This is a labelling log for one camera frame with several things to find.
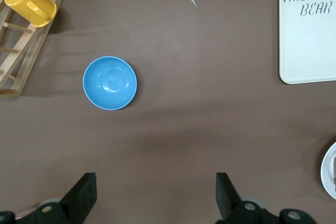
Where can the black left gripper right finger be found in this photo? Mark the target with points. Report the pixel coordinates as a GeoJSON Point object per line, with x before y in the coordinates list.
{"type": "Point", "coordinates": [231, 208]}

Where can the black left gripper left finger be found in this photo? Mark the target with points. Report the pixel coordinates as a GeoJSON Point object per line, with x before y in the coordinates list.
{"type": "Point", "coordinates": [76, 205]}

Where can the white round plate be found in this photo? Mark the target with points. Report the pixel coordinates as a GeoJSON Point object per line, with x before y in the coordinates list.
{"type": "Point", "coordinates": [326, 171]}

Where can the blue bowl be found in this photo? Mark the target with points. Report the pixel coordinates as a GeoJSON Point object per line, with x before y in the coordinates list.
{"type": "Point", "coordinates": [110, 83]}

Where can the wooden peg rack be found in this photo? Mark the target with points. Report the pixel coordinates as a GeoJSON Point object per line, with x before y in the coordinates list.
{"type": "Point", "coordinates": [39, 41]}

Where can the cream bear print tray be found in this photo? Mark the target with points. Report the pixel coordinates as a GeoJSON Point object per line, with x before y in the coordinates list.
{"type": "Point", "coordinates": [307, 51]}

